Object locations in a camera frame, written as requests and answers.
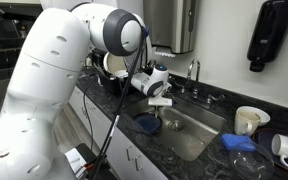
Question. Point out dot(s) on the white lower cabinets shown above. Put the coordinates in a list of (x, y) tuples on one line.
[(124, 150)]

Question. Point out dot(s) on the stainless steel sink basin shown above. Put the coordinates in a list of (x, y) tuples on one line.
[(190, 140)]

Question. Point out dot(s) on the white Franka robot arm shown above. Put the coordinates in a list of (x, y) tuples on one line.
[(50, 66)]

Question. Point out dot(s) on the black dish rack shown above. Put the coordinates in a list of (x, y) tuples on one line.
[(112, 85)]

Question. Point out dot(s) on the black wall soap dispenser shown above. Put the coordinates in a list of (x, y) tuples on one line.
[(272, 30)]

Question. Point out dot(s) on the sink drain strainer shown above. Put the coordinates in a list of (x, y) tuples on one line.
[(176, 125)]

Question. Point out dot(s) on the cream coffee mug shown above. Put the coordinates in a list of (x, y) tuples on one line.
[(245, 121)]

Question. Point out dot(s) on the white bowl in rack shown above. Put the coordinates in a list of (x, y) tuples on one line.
[(121, 73)]

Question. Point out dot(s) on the white paper sheet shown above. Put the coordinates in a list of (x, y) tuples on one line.
[(75, 161)]

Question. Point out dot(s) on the large beige plate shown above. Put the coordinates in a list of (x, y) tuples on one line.
[(114, 63)]

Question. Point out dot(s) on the dark blue plate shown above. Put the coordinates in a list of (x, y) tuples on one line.
[(149, 124)]

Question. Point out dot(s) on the black camera on stand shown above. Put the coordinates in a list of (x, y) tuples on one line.
[(17, 14)]

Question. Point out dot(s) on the clear glass bowl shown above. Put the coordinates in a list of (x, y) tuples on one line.
[(250, 163)]

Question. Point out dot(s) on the blue sponge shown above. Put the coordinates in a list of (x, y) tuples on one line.
[(235, 141)]

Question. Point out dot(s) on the dark dinner plate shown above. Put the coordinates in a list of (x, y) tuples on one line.
[(264, 140)]

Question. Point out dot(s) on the steel paper towel dispenser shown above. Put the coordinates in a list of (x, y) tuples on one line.
[(170, 23)]

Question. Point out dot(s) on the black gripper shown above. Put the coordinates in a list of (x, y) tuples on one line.
[(157, 108)]

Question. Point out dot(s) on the black mounting board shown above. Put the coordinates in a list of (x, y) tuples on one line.
[(84, 150)]

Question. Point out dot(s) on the chrome gooseneck faucet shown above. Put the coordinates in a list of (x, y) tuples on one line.
[(197, 71)]

